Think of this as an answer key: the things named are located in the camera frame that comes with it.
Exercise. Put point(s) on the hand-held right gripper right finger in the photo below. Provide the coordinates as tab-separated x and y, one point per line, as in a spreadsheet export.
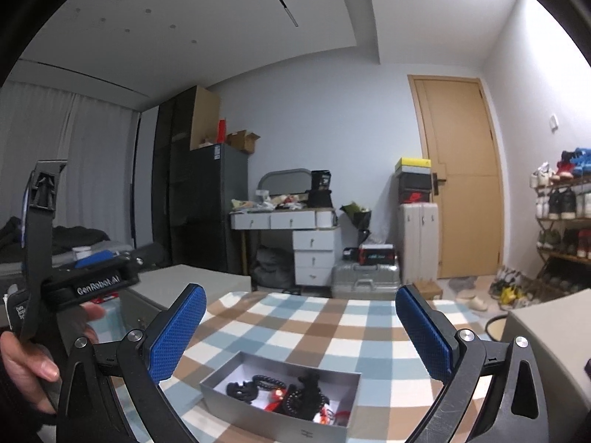
425	337

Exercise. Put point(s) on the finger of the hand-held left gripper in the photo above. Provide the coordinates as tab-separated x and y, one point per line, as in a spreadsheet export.
94	258

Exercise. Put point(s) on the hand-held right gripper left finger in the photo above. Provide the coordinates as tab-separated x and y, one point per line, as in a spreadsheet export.
178	337

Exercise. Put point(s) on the clear red hair clip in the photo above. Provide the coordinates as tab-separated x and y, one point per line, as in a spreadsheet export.
327	417

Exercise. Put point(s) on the large black hair claw clip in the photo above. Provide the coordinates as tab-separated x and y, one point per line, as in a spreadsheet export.
311	394

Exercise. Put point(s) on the silver rectangular box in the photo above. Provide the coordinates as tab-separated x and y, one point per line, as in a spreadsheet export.
286	427

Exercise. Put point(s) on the person's left hand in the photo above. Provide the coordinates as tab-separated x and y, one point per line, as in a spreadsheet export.
27	369

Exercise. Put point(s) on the bed with dark bedding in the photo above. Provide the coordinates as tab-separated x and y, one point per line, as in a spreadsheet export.
78	240

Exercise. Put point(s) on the small cardboard box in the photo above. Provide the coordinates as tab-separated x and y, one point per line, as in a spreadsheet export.
428	290

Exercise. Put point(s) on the beige slippers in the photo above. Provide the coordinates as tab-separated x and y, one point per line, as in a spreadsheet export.
473	301

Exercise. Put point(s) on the silver suitcase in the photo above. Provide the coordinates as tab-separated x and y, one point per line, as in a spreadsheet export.
364	281

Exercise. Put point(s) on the black flat box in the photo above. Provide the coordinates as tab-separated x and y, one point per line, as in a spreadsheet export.
376	254

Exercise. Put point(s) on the white suitcase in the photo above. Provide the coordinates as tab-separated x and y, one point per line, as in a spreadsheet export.
418	240

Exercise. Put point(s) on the white curtain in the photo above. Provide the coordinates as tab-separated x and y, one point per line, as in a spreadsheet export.
69	157

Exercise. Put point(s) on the checked tablecloth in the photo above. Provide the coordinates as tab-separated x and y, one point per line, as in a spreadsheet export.
314	327

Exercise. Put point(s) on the dark clothes pile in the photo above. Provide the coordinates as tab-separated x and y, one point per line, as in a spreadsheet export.
274	267

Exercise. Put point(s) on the dark refrigerator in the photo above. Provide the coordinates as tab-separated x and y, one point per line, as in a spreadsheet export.
207	207

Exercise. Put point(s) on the dark flower bouquet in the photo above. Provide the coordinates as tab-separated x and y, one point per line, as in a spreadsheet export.
358	219

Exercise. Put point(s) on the red black shoe box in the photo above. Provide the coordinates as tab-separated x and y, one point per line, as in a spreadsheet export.
415	195

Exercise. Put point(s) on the white dressing desk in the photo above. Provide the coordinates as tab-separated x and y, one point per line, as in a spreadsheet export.
314	244

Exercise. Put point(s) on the wooden door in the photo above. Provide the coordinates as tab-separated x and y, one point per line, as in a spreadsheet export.
466	180

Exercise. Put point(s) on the dark wardrobe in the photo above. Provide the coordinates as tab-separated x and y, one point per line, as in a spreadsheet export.
178	115

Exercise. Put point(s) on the yellow shoe box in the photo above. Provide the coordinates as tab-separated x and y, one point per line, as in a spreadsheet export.
413	164

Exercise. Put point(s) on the wooden shoe rack with shoes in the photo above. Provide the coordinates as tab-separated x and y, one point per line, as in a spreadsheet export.
563	221

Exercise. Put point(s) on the black paper bag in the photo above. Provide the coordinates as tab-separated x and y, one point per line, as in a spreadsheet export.
320	189

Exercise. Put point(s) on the grey arched mirror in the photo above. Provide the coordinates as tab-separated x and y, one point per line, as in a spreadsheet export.
284	182

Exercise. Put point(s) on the open cardboard box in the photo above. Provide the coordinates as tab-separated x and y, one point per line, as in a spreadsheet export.
242	142

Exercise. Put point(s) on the white light switch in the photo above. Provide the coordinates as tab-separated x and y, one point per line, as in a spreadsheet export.
554	122

